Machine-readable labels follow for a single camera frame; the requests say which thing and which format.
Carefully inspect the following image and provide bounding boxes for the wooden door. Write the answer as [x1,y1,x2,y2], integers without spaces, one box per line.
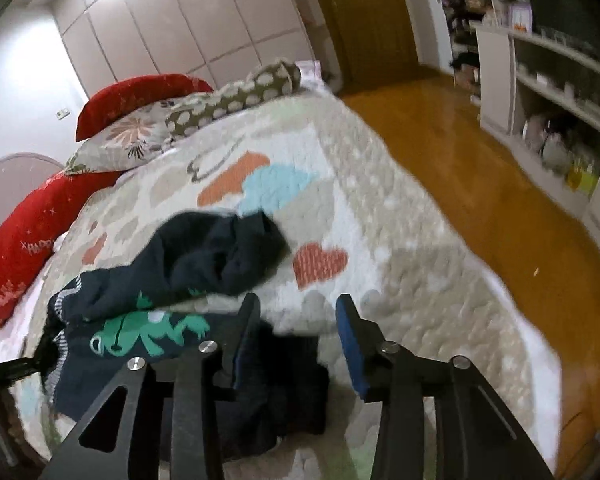
[305,0,423,92]

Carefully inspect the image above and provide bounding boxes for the white arched headboard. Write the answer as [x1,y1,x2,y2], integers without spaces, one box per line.
[0,154,67,258]

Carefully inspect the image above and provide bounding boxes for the pink cloth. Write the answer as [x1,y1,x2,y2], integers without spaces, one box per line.
[295,60,327,84]

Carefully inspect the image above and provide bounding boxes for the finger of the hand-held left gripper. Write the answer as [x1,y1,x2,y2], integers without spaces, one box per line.
[0,311,64,396]

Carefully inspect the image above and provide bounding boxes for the white shelf unit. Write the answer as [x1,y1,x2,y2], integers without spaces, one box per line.
[472,22,600,266]

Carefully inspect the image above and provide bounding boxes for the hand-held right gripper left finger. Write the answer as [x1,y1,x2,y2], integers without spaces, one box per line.
[40,293,262,480]

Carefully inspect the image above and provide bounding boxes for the white wardrobe doors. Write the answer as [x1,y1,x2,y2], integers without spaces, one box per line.
[52,0,317,102]

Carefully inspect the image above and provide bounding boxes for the red pillow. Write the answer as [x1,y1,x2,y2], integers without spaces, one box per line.
[75,74,215,142]
[0,170,123,330]

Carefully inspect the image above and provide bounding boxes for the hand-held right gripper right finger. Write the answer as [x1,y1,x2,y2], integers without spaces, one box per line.
[335,293,556,480]

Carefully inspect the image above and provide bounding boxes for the olive dotted bolster pillow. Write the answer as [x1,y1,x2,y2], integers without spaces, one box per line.
[165,60,303,140]

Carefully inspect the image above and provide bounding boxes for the yellow-green container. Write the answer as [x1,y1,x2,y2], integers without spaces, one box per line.
[566,157,600,197]

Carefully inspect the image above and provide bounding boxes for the floral pillow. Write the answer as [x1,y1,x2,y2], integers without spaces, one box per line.
[64,102,181,177]

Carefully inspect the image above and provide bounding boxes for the purple picture card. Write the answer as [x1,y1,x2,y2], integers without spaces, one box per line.
[509,2,534,32]

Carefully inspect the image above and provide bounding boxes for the quilt with heart print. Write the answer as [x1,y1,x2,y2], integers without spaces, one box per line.
[10,92,566,480]

